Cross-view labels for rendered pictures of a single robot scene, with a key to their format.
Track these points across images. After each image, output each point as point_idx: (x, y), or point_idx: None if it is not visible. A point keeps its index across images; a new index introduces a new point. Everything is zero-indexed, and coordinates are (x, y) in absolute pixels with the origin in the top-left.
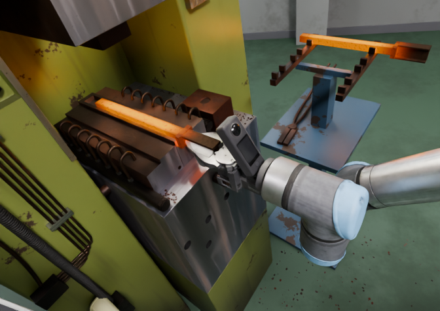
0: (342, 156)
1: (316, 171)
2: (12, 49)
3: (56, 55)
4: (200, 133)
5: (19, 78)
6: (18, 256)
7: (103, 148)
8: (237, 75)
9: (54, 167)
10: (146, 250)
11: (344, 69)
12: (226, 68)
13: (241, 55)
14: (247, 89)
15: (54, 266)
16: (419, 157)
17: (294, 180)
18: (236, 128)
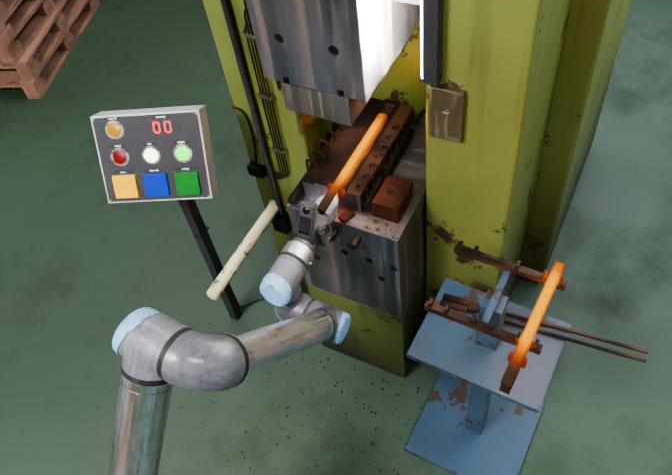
0: (428, 357)
1: (292, 265)
2: None
3: (402, 59)
4: (332, 197)
5: None
6: (254, 143)
7: (330, 144)
8: (483, 215)
9: (290, 128)
10: None
11: (490, 314)
12: (468, 198)
13: (497, 206)
14: (498, 238)
15: None
16: (303, 318)
17: (284, 254)
18: (305, 209)
